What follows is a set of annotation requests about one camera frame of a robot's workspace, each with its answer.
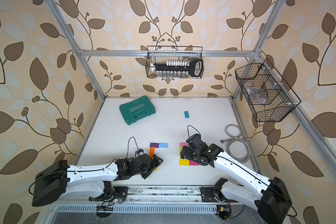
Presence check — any magenta block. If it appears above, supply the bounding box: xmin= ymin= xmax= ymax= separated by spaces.
xmin=189 ymin=161 xmax=199 ymax=166

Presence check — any orange long block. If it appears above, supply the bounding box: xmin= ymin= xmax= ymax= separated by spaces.
xmin=149 ymin=147 xmax=155 ymax=159

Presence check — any purple block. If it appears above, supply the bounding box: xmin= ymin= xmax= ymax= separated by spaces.
xmin=150 ymin=142 xmax=160 ymax=148

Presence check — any light blue block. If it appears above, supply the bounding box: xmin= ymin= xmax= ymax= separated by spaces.
xmin=159 ymin=143 xmax=169 ymax=148

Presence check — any teal block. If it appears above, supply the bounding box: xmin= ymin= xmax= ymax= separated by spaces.
xmin=184 ymin=111 xmax=189 ymax=119

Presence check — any pink block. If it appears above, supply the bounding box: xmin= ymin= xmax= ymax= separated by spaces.
xmin=180 ymin=142 xmax=189 ymax=147

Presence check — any long yellow-green block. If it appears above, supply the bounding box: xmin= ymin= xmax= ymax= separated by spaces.
xmin=179 ymin=147 xmax=183 ymax=160

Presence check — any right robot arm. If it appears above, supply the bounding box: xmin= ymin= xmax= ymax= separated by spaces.
xmin=181 ymin=134 xmax=293 ymax=224

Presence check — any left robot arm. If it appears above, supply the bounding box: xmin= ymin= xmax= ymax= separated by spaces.
xmin=29 ymin=154 xmax=163 ymax=207

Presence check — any green plastic tool case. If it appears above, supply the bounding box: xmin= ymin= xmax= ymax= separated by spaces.
xmin=119 ymin=96 xmax=156 ymax=125

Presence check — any plastic bag in basket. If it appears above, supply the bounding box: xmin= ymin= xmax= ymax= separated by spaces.
xmin=244 ymin=81 xmax=268 ymax=105

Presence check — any black tool in basket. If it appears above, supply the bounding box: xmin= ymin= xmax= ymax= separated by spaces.
xmin=146 ymin=58 xmax=204 ymax=78

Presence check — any metal flexible hose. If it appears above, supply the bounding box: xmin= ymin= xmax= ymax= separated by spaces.
xmin=220 ymin=124 xmax=251 ymax=164

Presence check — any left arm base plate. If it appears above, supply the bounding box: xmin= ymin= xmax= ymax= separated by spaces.
xmin=89 ymin=181 xmax=128 ymax=203

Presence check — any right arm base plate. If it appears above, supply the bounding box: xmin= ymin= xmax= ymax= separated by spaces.
xmin=199 ymin=178 xmax=237 ymax=203

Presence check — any right wire basket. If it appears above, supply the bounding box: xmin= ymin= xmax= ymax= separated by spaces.
xmin=235 ymin=59 xmax=301 ymax=122

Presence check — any wire basket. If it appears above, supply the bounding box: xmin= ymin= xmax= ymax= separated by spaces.
xmin=235 ymin=59 xmax=301 ymax=122
xmin=145 ymin=45 xmax=204 ymax=79

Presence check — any back wire basket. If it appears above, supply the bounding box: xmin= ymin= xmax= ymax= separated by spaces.
xmin=145 ymin=45 xmax=204 ymax=79

